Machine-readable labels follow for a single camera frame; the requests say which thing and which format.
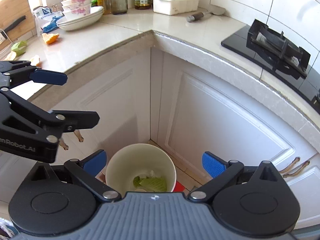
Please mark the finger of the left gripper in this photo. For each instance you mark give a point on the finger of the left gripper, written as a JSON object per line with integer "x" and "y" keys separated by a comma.
{"x": 48, "y": 77}
{"x": 77, "y": 120}

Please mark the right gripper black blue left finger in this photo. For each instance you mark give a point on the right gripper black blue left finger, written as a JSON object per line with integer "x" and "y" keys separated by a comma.
{"x": 57, "y": 199}

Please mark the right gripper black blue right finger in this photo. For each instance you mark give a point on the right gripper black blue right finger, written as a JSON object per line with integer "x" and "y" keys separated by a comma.
{"x": 246, "y": 201}

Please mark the white-stemmed cabbage leaf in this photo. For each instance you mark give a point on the white-stemmed cabbage leaf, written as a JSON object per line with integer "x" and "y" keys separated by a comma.
{"x": 152, "y": 184}

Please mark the white trash bin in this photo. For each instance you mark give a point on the white trash bin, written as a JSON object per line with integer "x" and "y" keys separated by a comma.
{"x": 142, "y": 160}

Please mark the near orange peel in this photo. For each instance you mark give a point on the near orange peel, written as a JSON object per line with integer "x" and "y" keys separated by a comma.
{"x": 35, "y": 62}

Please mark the green cabbage half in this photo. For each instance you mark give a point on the green cabbage half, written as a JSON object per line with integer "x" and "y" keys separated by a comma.
{"x": 19, "y": 48}

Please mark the far orange peel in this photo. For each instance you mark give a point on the far orange peel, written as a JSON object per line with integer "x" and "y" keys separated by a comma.
{"x": 50, "y": 38}

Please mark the left white cabinet door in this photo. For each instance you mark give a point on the left white cabinet door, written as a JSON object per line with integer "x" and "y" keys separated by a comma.
{"x": 115, "y": 84}

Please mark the white cabinet door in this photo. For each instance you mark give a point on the white cabinet door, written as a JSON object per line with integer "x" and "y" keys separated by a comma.
{"x": 200, "y": 112}
{"x": 115, "y": 84}

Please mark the blue white salt bag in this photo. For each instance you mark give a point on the blue white salt bag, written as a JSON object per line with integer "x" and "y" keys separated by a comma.
{"x": 45, "y": 19}

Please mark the middle white plate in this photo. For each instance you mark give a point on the middle white plate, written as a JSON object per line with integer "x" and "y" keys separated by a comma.
{"x": 63, "y": 20}

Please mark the white plate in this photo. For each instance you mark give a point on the white plate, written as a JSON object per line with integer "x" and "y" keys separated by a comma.
{"x": 78, "y": 24}
{"x": 93, "y": 10}
{"x": 63, "y": 20}

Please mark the bottom white plate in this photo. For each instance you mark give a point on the bottom white plate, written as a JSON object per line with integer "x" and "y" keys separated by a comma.
{"x": 78, "y": 24}

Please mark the bamboo cutting board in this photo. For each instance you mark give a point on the bamboo cutting board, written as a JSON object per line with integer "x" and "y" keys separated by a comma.
{"x": 12, "y": 10}

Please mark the bottom floral white bowl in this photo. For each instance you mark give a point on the bottom floral white bowl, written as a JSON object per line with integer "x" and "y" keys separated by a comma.
{"x": 77, "y": 13}

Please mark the floral white bowl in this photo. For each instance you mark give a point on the floral white bowl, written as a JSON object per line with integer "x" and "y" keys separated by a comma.
{"x": 76, "y": 5}
{"x": 71, "y": 2}
{"x": 77, "y": 13}

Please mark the middle floral white bowl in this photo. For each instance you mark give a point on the middle floral white bowl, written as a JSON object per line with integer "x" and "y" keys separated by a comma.
{"x": 76, "y": 5}

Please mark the top white plate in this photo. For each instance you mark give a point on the top white plate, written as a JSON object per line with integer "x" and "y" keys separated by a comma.
{"x": 93, "y": 10}

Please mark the top floral white bowl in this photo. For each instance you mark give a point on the top floral white bowl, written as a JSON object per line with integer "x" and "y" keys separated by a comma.
{"x": 71, "y": 2}

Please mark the yellow lid jar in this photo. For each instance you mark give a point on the yellow lid jar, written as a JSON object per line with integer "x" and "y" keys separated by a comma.
{"x": 107, "y": 6}

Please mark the right white cabinet door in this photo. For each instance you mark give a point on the right white cabinet door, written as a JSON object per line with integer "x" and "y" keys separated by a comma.
{"x": 200, "y": 112}

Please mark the black stove pot support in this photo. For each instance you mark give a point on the black stove pot support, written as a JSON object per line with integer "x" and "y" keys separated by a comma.
{"x": 277, "y": 50}

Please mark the white plastic lidded box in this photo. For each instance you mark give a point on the white plastic lidded box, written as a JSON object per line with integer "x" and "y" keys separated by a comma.
{"x": 174, "y": 7}

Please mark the black gas stove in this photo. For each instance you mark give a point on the black gas stove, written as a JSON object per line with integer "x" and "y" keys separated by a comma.
{"x": 307, "y": 87}

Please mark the upper brass cabinet handle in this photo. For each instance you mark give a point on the upper brass cabinet handle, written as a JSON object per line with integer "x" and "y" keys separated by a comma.
{"x": 79, "y": 136}

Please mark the brass cabinet handle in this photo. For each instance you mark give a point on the brass cabinet handle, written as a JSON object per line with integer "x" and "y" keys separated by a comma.
{"x": 63, "y": 144}
{"x": 79, "y": 136}

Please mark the lower brass cabinet handle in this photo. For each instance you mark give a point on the lower brass cabinet handle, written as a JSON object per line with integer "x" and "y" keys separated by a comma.
{"x": 63, "y": 144}

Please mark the metal wire rack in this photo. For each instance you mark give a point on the metal wire rack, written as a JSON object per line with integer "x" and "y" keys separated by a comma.
{"x": 4, "y": 36}

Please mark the black-handled santoku knife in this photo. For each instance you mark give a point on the black-handled santoku knife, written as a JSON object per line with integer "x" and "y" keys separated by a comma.
{"x": 11, "y": 26}

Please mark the metal spatula grey handle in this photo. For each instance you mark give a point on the metal spatula grey handle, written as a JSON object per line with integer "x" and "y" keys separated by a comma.
{"x": 212, "y": 10}

